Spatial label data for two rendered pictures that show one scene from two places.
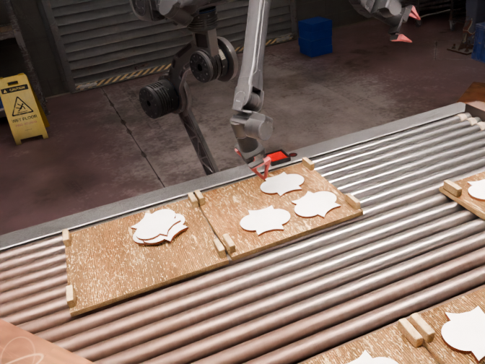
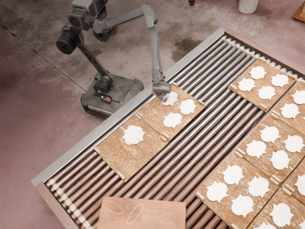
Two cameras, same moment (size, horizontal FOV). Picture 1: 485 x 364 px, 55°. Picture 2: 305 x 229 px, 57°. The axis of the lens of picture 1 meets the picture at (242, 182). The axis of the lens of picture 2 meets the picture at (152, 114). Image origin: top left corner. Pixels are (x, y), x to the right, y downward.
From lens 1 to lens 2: 1.10 m
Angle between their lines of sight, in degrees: 29
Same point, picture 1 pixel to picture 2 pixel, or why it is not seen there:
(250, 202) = (161, 112)
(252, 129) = (165, 91)
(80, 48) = not seen: outside the picture
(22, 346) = (132, 203)
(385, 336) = (231, 157)
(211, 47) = not seen: hidden behind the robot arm
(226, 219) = (157, 123)
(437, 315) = (243, 145)
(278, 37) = not seen: outside the picture
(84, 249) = (108, 153)
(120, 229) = (116, 139)
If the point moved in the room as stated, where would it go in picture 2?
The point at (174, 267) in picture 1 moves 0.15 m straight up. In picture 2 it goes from (150, 151) to (149, 141)
